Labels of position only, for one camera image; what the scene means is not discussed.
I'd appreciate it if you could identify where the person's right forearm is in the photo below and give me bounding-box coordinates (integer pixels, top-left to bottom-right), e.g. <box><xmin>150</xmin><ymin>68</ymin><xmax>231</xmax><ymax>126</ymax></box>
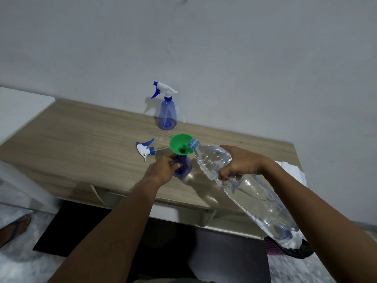
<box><xmin>259</xmin><ymin>157</ymin><xmax>377</xmax><ymax>283</ymax></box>

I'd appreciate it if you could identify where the pink plastic basket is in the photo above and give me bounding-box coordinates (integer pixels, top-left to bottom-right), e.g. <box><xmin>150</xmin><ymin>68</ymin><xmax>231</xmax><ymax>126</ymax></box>
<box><xmin>264</xmin><ymin>236</ymin><xmax>288</xmax><ymax>256</ymax></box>

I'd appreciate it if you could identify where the person's left forearm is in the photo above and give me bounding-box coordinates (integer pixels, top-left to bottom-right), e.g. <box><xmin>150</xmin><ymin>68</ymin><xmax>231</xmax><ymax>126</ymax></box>
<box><xmin>48</xmin><ymin>176</ymin><xmax>162</xmax><ymax>283</ymax></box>

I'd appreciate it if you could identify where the white plastic bag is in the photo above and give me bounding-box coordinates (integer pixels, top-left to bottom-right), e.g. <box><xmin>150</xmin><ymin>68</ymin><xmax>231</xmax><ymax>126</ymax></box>
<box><xmin>274</xmin><ymin>160</ymin><xmax>308</xmax><ymax>188</ymax></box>

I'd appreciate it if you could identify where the loose blue white spray trigger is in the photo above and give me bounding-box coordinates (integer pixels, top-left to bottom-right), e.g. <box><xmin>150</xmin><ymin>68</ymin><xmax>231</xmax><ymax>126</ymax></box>
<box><xmin>136</xmin><ymin>138</ymin><xmax>170</xmax><ymax>162</ymax></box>

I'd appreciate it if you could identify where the person's left hand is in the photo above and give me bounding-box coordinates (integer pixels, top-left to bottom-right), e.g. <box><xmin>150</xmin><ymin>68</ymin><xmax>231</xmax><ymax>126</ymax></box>
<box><xmin>146</xmin><ymin>155</ymin><xmax>183</xmax><ymax>186</ymax></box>

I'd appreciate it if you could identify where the blue spray bottle with trigger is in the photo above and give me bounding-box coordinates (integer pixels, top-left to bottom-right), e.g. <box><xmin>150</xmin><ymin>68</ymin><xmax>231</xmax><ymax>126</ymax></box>
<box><xmin>151</xmin><ymin>81</ymin><xmax>178</xmax><ymax>131</ymax></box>

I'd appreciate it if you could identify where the white furniture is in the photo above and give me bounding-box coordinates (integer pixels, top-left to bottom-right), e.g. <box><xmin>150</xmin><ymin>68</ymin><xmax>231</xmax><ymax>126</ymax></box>
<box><xmin>0</xmin><ymin>87</ymin><xmax>61</xmax><ymax>214</ymax></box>

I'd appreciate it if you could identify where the blue sandal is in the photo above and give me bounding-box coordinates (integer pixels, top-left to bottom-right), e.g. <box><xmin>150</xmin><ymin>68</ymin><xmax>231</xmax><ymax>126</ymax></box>
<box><xmin>6</xmin><ymin>214</ymin><xmax>32</xmax><ymax>242</ymax></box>

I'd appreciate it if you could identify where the black plastic bag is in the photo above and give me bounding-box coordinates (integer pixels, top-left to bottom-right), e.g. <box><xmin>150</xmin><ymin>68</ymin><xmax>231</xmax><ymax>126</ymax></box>
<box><xmin>282</xmin><ymin>238</ymin><xmax>314</xmax><ymax>260</ymax></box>

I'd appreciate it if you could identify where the person's right hand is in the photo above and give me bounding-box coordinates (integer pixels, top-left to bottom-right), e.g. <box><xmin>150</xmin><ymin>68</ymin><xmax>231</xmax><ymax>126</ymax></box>
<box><xmin>218</xmin><ymin>145</ymin><xmax>266</xmax><ymax>181</ymax></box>

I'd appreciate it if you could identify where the black floor mat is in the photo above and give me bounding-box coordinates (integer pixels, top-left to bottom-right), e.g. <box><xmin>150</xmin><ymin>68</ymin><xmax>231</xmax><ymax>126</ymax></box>
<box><xmin>33</xmin><ymin>200</ymin><xmax>271</xmax><ymax>283</ymax></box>

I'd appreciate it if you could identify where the small blue bottle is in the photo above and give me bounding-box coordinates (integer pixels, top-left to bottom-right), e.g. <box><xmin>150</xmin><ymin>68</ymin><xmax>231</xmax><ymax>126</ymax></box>
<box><xmin>172</xmin><ymin>154</ymin><xmax>193</xmax><ymax>178</ymax></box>

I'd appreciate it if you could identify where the green plastic funnel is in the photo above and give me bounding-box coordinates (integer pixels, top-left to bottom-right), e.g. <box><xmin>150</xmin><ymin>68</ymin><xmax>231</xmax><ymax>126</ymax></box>
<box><xmin>169</xmin><ymin>133</ymin><xmax>195</xmax><ymax>157</ymax></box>

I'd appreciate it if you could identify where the wooden table with white frame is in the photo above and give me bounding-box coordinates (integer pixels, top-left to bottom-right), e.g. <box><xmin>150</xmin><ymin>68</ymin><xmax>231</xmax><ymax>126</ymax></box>
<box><xmin>0</xmin><ymin>98</ymin><xmax>304</xmax><ymax>240</ymax></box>

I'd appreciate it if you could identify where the large clear plastic water bottle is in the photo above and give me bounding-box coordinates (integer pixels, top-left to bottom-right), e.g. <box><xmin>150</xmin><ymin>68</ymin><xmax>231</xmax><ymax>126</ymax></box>
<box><xmin>188</xmin><ymin>138</ymin><xmax>301</xmax><ymax>242</ymax></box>

